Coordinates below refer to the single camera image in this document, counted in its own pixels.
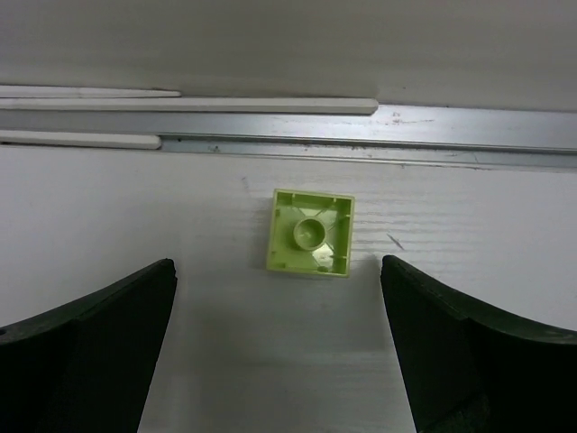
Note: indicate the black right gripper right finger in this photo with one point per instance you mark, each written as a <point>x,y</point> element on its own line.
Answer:
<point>468,366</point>

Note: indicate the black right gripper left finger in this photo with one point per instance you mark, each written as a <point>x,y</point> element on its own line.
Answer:
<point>87,366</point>

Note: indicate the pale green lego brick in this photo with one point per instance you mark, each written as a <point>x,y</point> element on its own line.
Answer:
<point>310,233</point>

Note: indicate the aluminium rail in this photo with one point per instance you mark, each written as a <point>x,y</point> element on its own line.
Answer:
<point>333,128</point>

